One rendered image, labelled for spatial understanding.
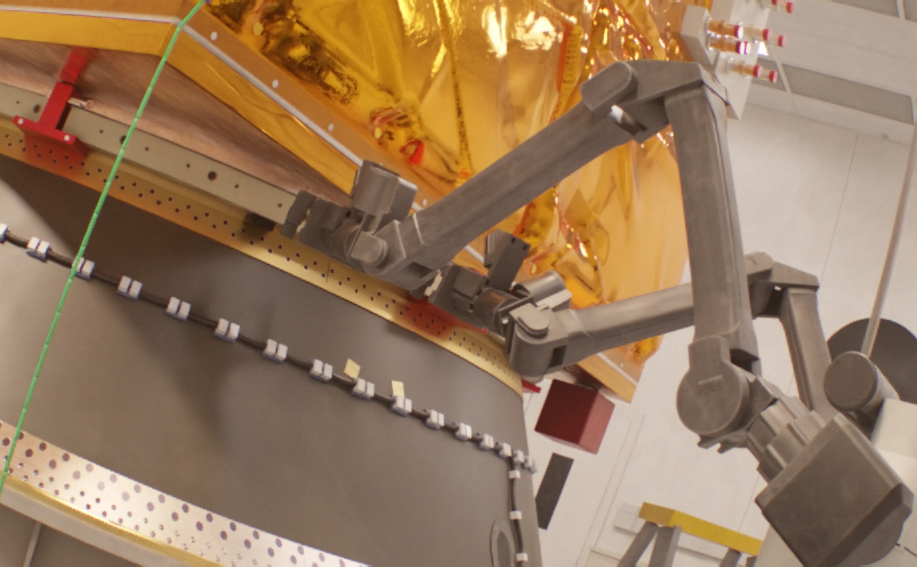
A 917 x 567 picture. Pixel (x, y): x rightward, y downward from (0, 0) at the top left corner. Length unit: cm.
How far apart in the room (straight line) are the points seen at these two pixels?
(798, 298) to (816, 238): 803
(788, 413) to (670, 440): 848
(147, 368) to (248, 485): 22
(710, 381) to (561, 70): 121
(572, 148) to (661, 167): 143
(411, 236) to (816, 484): 63
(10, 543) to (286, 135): 70
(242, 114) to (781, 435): 85
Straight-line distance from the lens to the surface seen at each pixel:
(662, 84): 134
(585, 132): 138
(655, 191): 280
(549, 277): 173
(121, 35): 155
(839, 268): 973
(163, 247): 181
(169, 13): 150
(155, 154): 183
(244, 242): 185
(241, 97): 161
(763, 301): 184
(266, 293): 183
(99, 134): 185
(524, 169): 142
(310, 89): 172
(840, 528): 110
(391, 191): 155
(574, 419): 299
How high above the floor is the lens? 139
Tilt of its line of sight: 8 degrees up
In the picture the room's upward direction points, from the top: 21 degrees clockwise
